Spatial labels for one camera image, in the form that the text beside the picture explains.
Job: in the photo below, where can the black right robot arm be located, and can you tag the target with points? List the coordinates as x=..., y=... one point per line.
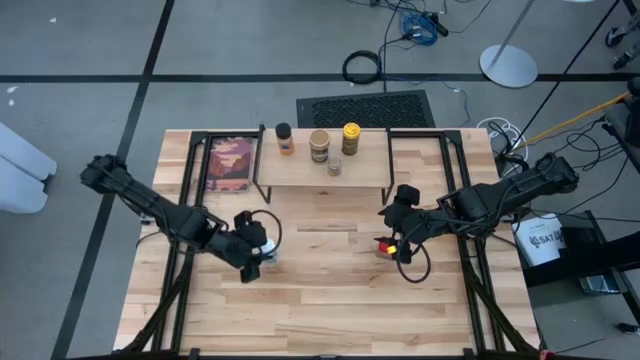
x=500, y=200

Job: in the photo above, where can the canyon picture book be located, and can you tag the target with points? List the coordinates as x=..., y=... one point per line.
x=230, y=165

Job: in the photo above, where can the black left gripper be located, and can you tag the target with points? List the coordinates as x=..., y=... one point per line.
x=245, y=245

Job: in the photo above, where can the grey wheeled cart base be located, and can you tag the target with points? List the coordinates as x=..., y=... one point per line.
x=615, y=37

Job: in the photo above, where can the smoked paprika tin red lid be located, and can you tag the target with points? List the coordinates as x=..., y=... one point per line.
x=382, y=246

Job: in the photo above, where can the furikake jar tan lid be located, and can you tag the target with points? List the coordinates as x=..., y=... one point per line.
x=319, y=140

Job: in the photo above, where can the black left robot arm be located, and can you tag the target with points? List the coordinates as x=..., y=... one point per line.
x=150, y=205

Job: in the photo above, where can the black metal table frame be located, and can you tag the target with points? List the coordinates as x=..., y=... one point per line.
x=452, y=137

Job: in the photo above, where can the white floor object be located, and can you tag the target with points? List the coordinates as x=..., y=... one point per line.
x=20, y=170

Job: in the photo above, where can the black side desk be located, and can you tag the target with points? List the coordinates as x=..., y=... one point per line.
x=600, y=250

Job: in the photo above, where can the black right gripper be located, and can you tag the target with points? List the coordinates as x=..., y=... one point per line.
x=415, y=225

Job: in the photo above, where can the white printed bucket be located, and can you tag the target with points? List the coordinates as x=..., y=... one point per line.
x=537, y=245

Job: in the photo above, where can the crunchy onion jar yellow lid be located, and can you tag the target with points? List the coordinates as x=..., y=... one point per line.
x=351, y=131

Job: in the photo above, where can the wooden shelf with black legs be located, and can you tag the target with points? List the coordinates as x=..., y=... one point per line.
x=360, y=170

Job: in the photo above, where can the small saffron jar cork stopper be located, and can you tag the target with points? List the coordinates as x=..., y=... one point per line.
x=334, y=166

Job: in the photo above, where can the bagel sesame jar white lid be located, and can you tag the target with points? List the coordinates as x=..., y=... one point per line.
x=270, y=247

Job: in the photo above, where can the black perforated floor mat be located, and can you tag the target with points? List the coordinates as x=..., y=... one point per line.
x=365, y=110

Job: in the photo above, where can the round grey stand base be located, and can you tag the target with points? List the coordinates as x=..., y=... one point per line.
x=507, y=67

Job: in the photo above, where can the orange turmeric bottle black lid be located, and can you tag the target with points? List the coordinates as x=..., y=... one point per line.
x=284, y=132

